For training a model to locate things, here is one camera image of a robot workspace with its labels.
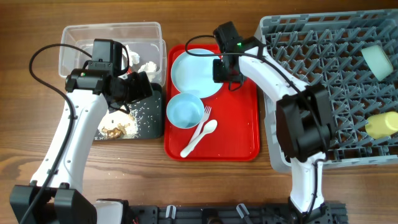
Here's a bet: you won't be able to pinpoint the yellow plastic cup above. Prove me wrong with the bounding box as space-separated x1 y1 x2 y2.
365 111 398 139

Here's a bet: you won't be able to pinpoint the mint green bowl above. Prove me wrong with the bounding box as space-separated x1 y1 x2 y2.
361 45 393 81

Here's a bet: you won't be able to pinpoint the white plastic spoon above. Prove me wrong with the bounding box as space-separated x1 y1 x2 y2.
180 119 218 158

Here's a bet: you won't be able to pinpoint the white tissue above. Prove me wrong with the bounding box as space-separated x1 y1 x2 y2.
123 45 140 67
137 61 157 82

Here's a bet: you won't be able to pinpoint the light blue plate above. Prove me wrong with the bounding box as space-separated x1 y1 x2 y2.
171 52 223 98

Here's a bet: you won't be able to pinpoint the grey dishwasher rack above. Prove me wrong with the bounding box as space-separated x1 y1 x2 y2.
255 9 397 169

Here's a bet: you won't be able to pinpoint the black plastic tray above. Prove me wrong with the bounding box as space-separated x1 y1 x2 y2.
93 82 164 141

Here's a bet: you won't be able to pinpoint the clear plastic bin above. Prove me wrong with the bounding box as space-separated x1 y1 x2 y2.
61 22 167 86

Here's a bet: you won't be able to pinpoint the rice and food scraps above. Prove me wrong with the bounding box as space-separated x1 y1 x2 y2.
96 105 156 140

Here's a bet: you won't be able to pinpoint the light blue bowl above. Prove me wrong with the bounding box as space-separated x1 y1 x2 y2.
166 93 204 129

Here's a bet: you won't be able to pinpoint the red serving tray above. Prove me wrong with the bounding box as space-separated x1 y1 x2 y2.
164 45 260 161

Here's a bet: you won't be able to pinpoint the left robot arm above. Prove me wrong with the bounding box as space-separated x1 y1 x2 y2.
10 39 153 223

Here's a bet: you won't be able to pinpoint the white plastic fork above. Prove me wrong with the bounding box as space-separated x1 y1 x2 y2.
189 106 211 143

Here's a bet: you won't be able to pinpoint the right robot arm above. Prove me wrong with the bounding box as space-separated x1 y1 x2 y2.
213 22 336 222

